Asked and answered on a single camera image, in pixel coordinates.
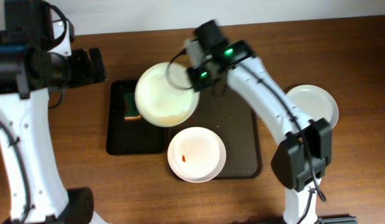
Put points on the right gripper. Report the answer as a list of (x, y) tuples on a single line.
[(197, 78)]

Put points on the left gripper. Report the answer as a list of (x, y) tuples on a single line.
[(83, 65)]

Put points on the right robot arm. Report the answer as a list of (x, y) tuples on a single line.
[(303, 144)]

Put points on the brown plastic serving tray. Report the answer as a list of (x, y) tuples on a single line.
[(232, 119)]

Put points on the green and yellow sponge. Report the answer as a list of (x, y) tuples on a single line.
[(131, 111)]

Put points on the black base bracket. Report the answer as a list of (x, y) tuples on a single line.
[(339, 219)]

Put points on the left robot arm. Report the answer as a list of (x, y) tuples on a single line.
[(36, 59)]

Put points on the black rectangular tray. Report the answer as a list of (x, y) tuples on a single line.
[(131, 137)]

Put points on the white plate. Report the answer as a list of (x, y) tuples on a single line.
[(316, 102), (196, 154), (162, 96)]

